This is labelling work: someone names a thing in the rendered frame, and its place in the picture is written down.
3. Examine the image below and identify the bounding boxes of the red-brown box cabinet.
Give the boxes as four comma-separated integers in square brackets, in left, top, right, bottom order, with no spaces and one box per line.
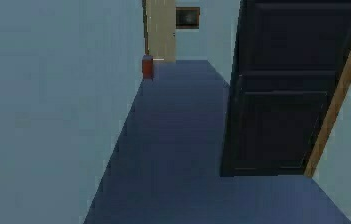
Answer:
[141,55,155,80]

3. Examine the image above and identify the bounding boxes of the beige room door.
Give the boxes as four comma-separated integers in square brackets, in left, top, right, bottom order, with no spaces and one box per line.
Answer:
[145,0,177,64]

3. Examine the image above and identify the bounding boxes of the dark navy panelled door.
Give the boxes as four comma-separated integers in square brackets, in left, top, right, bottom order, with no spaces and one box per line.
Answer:
[219,0,351,178]

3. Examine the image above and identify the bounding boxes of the dark framed wall picture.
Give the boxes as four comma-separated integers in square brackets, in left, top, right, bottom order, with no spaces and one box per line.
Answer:
[175,6,201,30]

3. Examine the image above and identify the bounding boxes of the tan wooden door frame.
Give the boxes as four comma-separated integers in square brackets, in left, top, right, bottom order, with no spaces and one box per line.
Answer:
[303,9,351,178]

